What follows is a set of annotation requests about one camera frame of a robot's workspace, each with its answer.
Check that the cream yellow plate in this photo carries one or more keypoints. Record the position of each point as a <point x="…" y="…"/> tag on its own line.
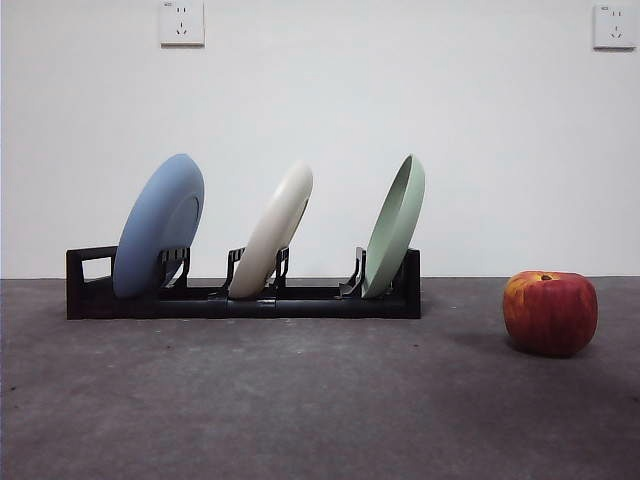
<point x="272" y="230"/>

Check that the red yellow apple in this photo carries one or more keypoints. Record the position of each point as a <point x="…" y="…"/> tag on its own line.
<point x="550" y="315"/>

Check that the green plate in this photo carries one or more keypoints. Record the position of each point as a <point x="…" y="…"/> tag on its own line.
<point x="397" y="230"/>

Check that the blue plate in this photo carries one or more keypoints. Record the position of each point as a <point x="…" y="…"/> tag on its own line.
<point x="150" y="225"/>

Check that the black plate rack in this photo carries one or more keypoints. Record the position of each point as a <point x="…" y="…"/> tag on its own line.
<point x="90" y="306"/>

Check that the white wall socket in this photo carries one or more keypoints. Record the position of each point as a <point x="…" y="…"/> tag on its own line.
<point x="182" y="24"/>
<point x="615" y="27"/>

